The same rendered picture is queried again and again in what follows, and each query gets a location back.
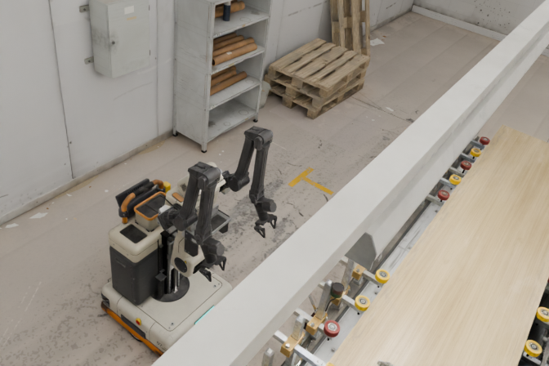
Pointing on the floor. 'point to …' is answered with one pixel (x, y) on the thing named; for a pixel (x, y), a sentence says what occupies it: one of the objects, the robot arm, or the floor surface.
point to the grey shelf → (187, 91)
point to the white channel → (341, 220)
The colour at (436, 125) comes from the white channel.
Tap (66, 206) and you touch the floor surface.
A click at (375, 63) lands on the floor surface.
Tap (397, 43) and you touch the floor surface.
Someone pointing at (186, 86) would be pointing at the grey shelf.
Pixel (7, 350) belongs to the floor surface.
